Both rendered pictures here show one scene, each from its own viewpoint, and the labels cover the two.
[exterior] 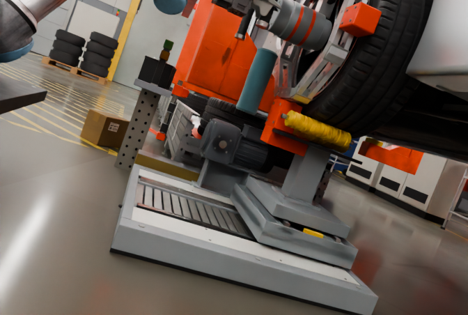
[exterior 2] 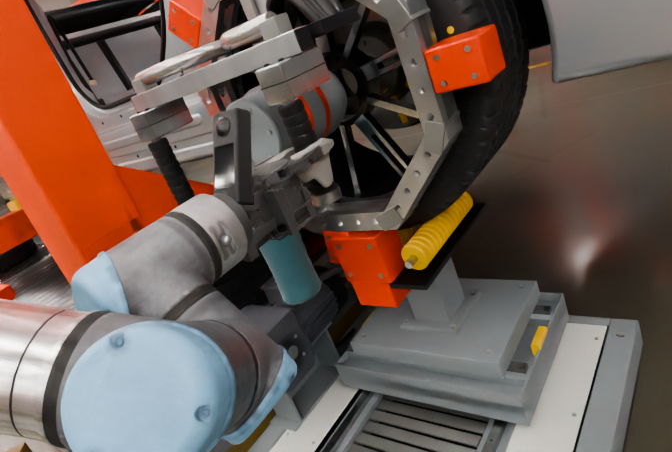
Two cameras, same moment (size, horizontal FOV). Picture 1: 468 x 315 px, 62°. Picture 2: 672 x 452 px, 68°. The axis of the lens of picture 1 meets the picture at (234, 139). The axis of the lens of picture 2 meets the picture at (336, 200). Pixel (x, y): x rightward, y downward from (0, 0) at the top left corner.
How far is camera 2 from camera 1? 0.95 m
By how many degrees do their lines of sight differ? 36
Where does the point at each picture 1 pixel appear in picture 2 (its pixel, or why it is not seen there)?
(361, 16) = (489, 58)
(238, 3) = (294, 214)
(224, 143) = (294, 349)
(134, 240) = not seen: outside the picture
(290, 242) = (540, 377)
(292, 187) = (445, 308)
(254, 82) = (290, 250)
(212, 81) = not seen: hidden behind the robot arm
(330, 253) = (557, 331)
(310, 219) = (519, 327)
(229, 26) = (97, 189)
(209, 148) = not seen: hidden behind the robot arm
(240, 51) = (148, 205)
